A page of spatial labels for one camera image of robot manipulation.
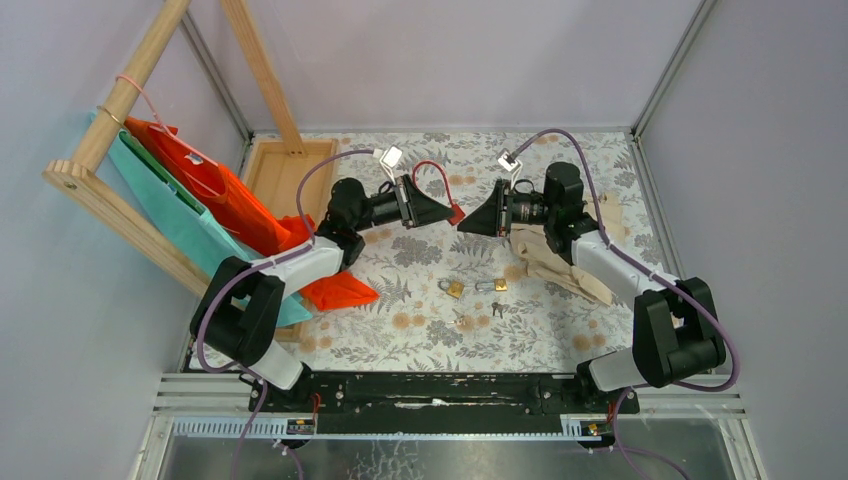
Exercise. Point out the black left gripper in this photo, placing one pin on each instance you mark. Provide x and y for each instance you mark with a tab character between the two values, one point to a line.
417	208

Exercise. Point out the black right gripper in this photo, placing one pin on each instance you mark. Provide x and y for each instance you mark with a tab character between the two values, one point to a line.
490	218

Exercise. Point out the long shackle brass padlock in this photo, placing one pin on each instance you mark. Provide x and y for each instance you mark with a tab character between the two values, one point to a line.
494	285

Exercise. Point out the short shackle brass padlock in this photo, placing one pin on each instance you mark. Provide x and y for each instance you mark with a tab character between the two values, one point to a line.
452	288

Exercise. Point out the keys of long padlock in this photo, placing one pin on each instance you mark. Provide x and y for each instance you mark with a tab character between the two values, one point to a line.
498	309

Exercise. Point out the keys of short padlock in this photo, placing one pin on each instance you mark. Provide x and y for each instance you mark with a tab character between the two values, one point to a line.
459	318

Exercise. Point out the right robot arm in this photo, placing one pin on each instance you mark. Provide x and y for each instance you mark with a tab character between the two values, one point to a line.
673	337

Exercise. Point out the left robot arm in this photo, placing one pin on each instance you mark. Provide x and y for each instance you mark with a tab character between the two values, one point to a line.
238	312

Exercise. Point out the beige folded cloth bag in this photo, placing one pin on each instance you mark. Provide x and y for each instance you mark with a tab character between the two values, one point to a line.
529	243

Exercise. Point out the wooden tray base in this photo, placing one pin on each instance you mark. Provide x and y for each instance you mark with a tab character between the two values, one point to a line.
273	176

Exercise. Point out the orange cloth bag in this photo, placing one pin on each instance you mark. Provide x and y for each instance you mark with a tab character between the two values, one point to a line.
241	213

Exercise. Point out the teal cloth bag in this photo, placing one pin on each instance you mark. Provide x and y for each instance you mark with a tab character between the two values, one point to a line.
194	235

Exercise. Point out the green bag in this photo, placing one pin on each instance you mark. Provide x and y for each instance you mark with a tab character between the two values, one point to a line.
159	171

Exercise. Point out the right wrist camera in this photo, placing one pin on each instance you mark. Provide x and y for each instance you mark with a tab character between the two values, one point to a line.
510	162

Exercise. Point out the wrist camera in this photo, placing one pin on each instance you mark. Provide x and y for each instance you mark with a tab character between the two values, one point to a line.
510	162
387	160

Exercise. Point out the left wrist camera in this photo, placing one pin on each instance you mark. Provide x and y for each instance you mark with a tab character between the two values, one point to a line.
387	160

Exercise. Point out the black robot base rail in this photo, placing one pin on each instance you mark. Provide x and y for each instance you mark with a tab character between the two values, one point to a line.
387	403

